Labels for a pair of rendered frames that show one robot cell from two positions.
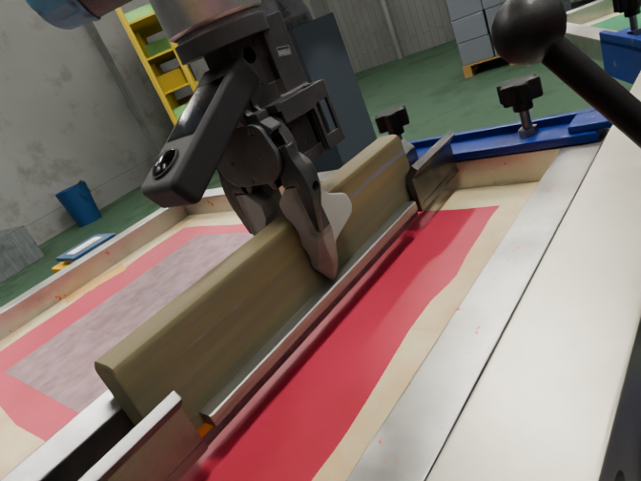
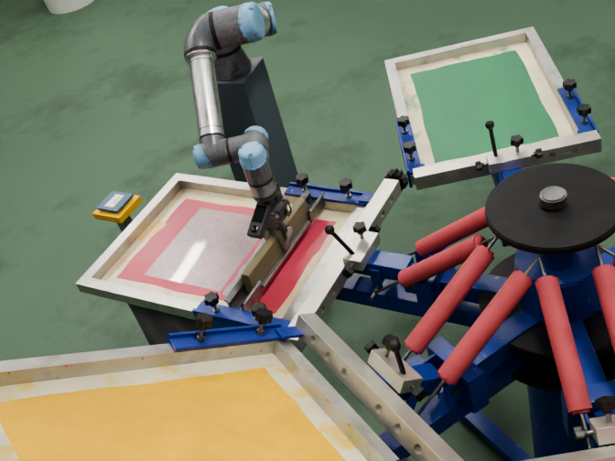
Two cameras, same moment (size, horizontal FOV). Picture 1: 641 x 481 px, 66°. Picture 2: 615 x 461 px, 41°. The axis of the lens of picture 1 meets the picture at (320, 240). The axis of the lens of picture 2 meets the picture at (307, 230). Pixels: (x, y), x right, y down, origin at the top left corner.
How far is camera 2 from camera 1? 209 cm
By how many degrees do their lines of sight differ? 18
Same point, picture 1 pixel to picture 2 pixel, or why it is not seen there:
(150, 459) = (254, 294)
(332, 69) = (262, 95)
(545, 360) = (329, 275)
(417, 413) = (309, 284)
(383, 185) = (300, 217)
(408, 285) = (307, 251)
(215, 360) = (263, 273)
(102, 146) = not seen: outside the picture
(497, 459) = (320, 287)
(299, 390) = (279, 280)
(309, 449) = (285, 292)
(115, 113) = not seen: outside the picture
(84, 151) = not seen: outside the picture
